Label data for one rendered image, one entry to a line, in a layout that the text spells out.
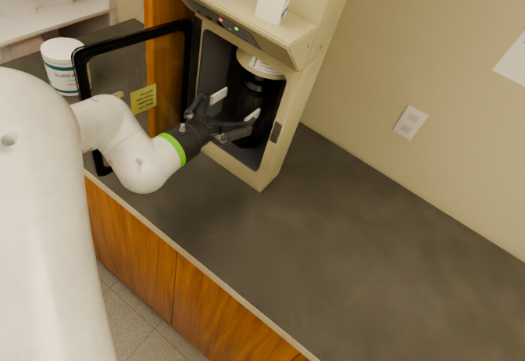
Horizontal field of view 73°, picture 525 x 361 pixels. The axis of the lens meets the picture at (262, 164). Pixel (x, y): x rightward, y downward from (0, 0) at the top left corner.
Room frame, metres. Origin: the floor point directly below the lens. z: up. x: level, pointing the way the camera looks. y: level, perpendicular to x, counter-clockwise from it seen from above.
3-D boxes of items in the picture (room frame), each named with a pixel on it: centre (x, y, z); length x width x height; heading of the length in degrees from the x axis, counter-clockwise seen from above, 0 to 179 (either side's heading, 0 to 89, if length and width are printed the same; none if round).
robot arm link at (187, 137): (0.57, 0.20, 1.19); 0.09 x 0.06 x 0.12; 68
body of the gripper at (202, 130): (0.64, 0.18, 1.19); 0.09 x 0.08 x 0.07; 158
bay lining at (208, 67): (0.87, 0.08, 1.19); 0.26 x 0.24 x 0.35; 69
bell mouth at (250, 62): (0.85, 0.07, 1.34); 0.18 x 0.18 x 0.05
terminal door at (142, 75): (0.67, 0.35, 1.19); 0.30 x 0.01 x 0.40; 151
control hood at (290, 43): (0.71, 0.15, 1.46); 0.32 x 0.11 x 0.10; 69
